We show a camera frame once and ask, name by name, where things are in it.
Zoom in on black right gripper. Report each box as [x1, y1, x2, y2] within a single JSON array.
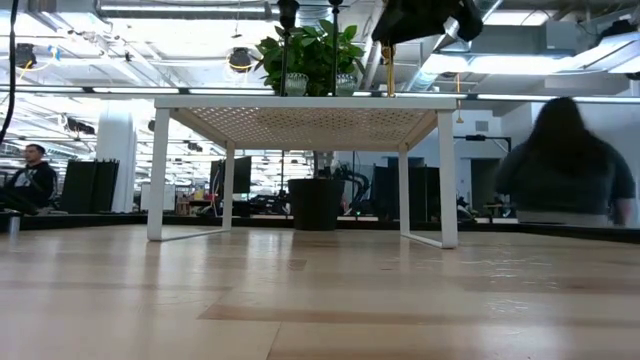
[[372, 0, 484, 48]]

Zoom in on gold candlestick holder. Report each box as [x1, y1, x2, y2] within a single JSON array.
[[380, 41, 398, 99]]

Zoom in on ribbed glass candle holder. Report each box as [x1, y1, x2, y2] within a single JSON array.
[[284, 72, 310, 98], [335, 73, 359, 98]]

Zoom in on silver ceiling pipes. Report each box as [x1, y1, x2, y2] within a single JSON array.
[[357, 0, 451, 91]]

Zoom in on green leafy plant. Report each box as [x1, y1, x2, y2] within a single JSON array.
[[253, 18, 367, 97]]

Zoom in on white perforated metal shelf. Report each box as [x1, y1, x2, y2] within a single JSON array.
[[146, 94, 460, 250]]

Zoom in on black ceiling spotlight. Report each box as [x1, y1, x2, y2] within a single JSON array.
[[8, 43, 38, 70], [228, 47, 254, 74]]

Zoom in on black cabinet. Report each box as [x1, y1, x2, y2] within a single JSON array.
[[374, 164, 442, 221]]

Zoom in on black plant pot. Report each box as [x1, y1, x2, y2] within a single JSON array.
[[287, 178, 346, 232]]

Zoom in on person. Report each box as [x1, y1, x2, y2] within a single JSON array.
[[3, 143, 59, 214], [493, 96, 638, 229]]

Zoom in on white building column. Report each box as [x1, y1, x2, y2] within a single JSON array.
[[95, 112, 137, 214]]

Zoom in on black partition panels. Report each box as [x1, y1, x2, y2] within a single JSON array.
[[59, 159, 120, 215]]

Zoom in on yellow hanging cord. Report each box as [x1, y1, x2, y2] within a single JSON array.
[[453, 72, 464, 125]]

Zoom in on black aluminium table frame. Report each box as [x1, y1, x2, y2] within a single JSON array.
[[0, 210, 640, 246]]

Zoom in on black cable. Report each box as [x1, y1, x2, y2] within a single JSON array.
[[0, 0, 20, 146]]

